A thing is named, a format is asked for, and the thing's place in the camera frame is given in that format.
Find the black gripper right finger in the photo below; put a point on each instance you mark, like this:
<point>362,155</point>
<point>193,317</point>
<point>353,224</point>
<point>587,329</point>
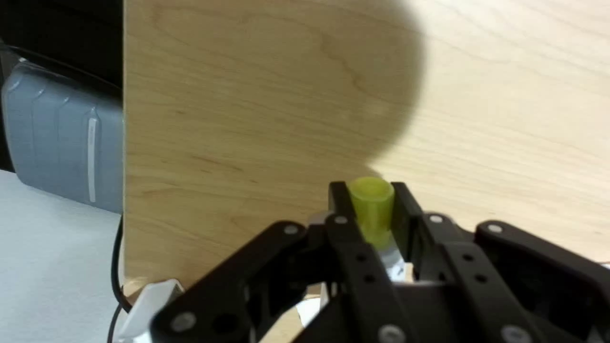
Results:
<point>507,287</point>

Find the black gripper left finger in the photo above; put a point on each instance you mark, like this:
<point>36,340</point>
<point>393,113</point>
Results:
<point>286,287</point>

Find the white tube yellow cap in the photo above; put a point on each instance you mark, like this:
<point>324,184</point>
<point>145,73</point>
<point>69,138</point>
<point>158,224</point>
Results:
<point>372,211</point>

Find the small clear plastic bottle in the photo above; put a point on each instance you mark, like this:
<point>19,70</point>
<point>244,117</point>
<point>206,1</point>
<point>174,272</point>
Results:
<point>149,306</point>

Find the grey ribbed plastic case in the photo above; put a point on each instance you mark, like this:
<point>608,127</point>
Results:
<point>57,140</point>

